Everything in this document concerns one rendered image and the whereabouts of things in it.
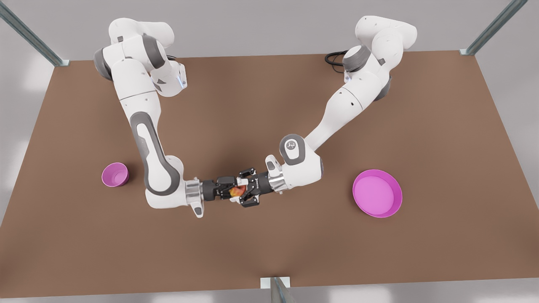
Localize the pink round plate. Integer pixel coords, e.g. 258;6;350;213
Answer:
352;169;403;219

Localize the small pink bowl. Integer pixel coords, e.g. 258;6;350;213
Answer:
101;162;130;189

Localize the silver frame post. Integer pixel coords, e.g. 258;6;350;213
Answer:
0;2;70;67
459;0;529;56
260;276;291;303

